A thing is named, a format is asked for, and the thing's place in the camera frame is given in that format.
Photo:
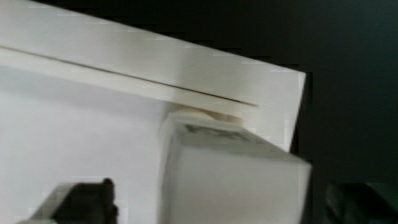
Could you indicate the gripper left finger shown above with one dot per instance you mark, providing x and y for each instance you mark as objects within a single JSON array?
[{"x": 79, "y": 205}]

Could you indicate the white square tabletop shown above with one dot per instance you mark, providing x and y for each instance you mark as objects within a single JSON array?
[{"x": 95, "y": 79}]

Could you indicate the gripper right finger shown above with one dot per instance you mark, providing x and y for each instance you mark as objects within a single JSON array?
[{"x": 362, "y": 203}]

